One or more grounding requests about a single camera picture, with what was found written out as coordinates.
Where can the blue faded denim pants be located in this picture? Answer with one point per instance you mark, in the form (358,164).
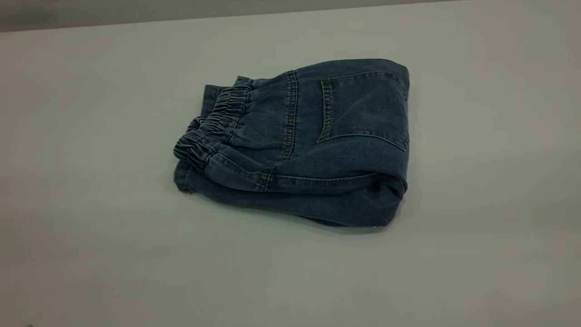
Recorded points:
(317,154)

